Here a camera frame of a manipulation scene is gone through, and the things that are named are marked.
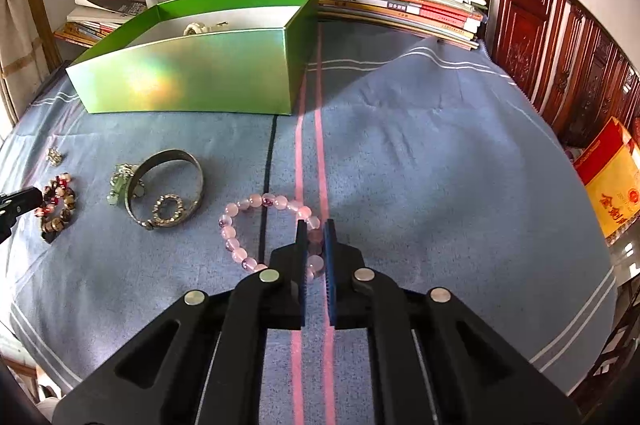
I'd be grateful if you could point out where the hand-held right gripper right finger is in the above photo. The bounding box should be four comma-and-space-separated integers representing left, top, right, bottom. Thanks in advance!
324, 218, 583, 425

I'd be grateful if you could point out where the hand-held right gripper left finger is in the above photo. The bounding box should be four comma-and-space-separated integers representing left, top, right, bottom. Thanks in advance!
52, 220, 308, 425

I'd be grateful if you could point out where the dark brown bead bracelet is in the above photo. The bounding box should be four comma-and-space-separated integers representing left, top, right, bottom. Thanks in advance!
35, 174, 78, 245

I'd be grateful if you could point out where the pink bead bracelet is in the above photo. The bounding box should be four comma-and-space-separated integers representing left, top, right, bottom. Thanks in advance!
218, 194, 326, 276

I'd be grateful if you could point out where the small gold rhinestone ring bracelet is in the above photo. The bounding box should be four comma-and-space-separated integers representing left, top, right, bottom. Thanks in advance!
151, 194, 186, 227

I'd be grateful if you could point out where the silver metal bangle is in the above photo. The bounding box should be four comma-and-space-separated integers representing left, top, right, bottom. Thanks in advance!
122, 149, 205, 232

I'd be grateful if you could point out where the green cardboard box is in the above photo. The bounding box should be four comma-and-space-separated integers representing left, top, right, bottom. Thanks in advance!
66, 0, 321, 115

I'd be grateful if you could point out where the green jade pendant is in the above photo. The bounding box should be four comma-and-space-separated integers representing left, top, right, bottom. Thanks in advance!
107, 164, 146, 208

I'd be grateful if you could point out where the blue striped cloth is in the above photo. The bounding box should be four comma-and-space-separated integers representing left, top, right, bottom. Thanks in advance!
0, 20, 618, 425

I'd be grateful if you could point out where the small stack of magazines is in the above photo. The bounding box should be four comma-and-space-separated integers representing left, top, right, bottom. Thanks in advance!
54, 0, 149, 48

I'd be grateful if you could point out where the cream wristwatch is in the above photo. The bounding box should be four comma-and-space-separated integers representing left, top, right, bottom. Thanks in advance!
182, 21, 229, 37

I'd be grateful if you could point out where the red and yellow carton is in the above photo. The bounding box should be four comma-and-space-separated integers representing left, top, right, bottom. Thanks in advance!
572, 117, 640, 242

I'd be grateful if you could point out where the carved red wooden headboard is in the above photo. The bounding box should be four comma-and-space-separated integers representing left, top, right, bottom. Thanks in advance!
434, 0, 640, 151

